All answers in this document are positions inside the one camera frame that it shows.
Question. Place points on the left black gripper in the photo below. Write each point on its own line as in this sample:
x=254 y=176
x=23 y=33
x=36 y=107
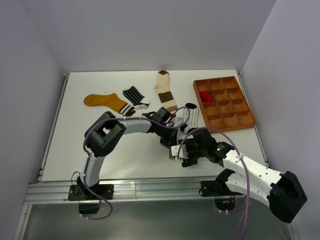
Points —
x=171 y=140

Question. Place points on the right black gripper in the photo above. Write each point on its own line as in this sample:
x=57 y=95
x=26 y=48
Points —
x=190 y=161

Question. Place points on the red christmas sock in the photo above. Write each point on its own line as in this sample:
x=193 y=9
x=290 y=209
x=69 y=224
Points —
x=206 y=97

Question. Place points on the taupe sock maroon stripes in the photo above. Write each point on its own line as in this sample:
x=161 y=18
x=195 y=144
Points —
x=170 y=155

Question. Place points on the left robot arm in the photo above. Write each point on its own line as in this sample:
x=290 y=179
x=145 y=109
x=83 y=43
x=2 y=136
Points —
x=104 y=135

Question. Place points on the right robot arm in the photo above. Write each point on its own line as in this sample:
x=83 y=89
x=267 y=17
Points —
x=281 y=192

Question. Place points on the white black striped sock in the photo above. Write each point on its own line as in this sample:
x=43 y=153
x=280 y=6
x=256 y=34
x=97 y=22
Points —
x=190 y=118

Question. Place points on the orange wooden compartment tray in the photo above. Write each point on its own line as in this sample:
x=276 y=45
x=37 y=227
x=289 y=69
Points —
x=230 y=110

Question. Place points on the navy white striped sock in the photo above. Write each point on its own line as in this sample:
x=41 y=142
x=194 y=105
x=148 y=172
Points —
x=136 y=98

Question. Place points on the cream brown block sock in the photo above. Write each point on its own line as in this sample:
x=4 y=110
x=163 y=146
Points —
x=162 y=88

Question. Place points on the mustard yellow striped sock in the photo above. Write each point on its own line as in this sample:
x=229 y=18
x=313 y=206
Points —
x=111 y=101

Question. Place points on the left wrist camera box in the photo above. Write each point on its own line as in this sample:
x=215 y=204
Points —
x=176 y=121

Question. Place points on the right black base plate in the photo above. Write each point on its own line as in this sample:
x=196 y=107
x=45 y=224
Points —
x=214 y=188

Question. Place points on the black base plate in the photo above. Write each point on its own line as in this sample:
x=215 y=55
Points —
x=214 y=188
x=81 y=193

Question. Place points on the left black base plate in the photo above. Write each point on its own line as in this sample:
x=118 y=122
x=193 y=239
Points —
x=81 y=193

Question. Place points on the aluminium front rail frame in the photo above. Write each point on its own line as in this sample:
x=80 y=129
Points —
x=136 y=190

